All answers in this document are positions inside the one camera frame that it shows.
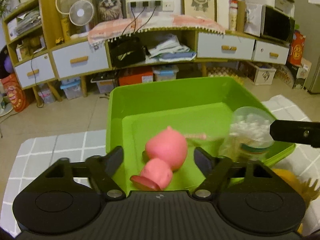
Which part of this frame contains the clear cotton swab jar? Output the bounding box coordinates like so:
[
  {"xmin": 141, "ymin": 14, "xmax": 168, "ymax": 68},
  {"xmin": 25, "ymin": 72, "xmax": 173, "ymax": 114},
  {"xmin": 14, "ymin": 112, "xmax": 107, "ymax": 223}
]
[{"xmin": 219, "ymin": 107, "xmax": 275, "ymax": 163}]

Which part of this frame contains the pink pig toy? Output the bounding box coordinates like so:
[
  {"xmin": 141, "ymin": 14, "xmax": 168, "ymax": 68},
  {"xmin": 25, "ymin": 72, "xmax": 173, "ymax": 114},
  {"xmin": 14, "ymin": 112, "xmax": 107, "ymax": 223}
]
[{"xmin": 130, "ymin": 126, "xmax": 188, "ymax": 191}]

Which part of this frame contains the orange plastic bowl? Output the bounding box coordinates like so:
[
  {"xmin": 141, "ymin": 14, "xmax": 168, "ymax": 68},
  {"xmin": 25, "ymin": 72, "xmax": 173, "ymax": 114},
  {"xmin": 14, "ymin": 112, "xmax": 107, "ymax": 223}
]
[{"xmin": 272, "ymin": 168, "xmax": 302, "ymax": 195}]

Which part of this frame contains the green plastic bin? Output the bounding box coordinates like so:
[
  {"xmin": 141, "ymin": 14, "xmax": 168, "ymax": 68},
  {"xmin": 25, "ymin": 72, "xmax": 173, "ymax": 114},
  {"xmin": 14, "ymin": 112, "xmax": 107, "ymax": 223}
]
[{"xmin": 106, "ymin": 76, "xmax": 296, "ymax": 193}]

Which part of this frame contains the grey checked tablecloth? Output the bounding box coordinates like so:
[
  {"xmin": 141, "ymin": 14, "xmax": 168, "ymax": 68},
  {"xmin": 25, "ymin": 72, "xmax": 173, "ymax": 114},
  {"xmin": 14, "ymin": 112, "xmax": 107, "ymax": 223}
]
[{"xmin": 1, "ymin": 95, "xmax": 319, "ymax": 237}]

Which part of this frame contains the red gift box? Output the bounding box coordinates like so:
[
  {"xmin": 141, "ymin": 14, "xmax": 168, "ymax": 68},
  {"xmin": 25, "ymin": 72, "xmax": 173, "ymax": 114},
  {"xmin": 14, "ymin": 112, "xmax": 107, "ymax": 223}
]
[{"xmin": 287, "ymin": 30, "xmax": 306, "ymax": 66}]

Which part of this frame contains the black bag on shelf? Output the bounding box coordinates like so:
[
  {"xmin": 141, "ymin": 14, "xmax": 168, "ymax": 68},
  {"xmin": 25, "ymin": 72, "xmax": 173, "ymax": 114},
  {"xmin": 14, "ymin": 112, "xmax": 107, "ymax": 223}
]
[{"xmin": 108, "ymin": 36, "xmax": 146, "ymax": 68}]

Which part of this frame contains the wooden sideboard cabinet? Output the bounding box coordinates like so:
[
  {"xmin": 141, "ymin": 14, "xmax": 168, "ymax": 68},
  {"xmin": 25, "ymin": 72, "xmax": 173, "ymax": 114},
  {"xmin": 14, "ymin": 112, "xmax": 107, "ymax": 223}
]
[{"xmin": 2, "ymin": 0, "xmax": 291, "ymax": 107}]

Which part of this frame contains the pink cloth runner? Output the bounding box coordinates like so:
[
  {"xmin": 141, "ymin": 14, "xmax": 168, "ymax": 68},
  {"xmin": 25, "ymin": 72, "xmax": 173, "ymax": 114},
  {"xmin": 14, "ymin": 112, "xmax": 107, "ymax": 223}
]
[{"xmin": 87, "ymin": 15, "xmax": 226, "ymax": 46}]

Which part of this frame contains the white desk fan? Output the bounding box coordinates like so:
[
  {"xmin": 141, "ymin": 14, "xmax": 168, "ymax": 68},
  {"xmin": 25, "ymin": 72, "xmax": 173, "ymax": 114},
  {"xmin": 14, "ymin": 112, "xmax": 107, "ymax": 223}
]
[{"xmin": 69, "ymin": 0, "xmax": 95, "ymax": 32}]

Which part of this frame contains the framed cat picture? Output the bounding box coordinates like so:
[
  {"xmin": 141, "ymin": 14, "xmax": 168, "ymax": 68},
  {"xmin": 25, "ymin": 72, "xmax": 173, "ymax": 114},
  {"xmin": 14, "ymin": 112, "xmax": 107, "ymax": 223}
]
[{"xmin": 92, "ymin": 0, "xmax": 127, "ymax": 24}]

